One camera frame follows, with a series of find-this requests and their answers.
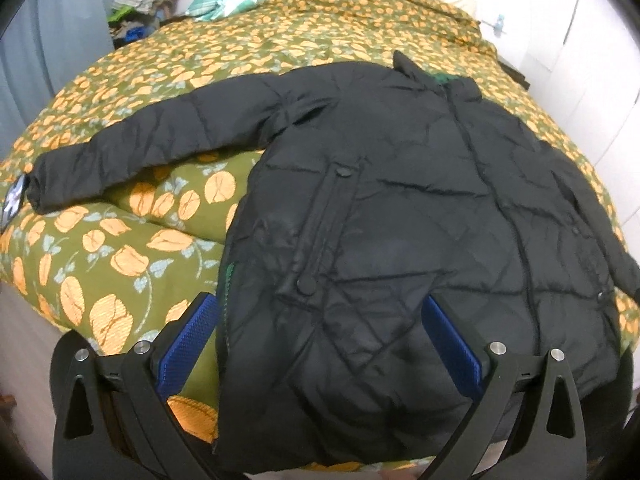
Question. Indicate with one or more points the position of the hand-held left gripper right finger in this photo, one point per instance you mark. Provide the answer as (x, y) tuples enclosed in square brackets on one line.
[(452, 342)]

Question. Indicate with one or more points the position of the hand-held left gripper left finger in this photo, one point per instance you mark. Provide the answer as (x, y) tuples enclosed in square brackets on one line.
[(187, 342)]

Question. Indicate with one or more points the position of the black puffer jacket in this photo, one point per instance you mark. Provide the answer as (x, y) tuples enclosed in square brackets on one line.
[(400, 200)]

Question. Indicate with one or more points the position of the floral olive orange bedspread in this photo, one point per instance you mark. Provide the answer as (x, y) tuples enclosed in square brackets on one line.
[(125, 240)]

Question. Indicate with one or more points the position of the white wardrobe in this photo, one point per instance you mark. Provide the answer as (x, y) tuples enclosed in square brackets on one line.
[(590, 60)]

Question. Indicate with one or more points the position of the grey curtain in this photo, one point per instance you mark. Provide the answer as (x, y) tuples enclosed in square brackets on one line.
[(50, 35)]

